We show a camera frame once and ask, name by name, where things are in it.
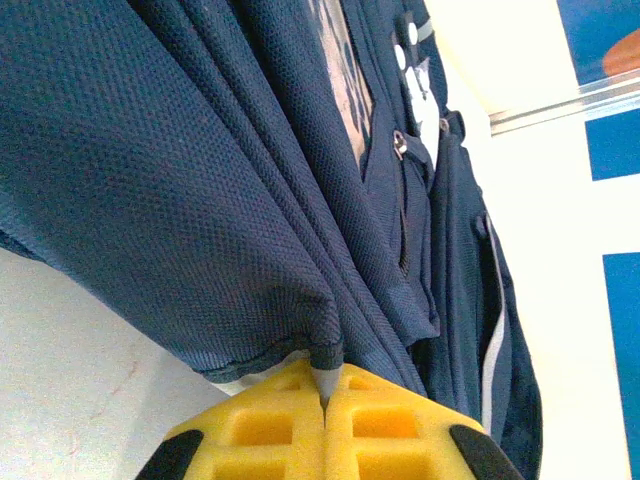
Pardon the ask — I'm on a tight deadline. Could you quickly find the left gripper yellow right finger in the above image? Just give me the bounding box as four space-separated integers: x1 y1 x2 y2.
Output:
324 362 524 480

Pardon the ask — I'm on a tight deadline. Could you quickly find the blue floral wall panel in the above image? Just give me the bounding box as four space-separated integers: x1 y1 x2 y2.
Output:
557 0 640 86
584 107 640 182
602 252 640 480

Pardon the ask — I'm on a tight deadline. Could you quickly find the aluminium frame post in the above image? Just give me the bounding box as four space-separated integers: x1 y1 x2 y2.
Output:
488 73 640 139

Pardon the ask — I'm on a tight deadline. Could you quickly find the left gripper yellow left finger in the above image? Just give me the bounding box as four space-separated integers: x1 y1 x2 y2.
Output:
134 357 329 480

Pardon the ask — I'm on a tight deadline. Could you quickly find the navy blue student backpack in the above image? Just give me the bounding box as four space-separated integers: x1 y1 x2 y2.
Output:
0 0 544 480

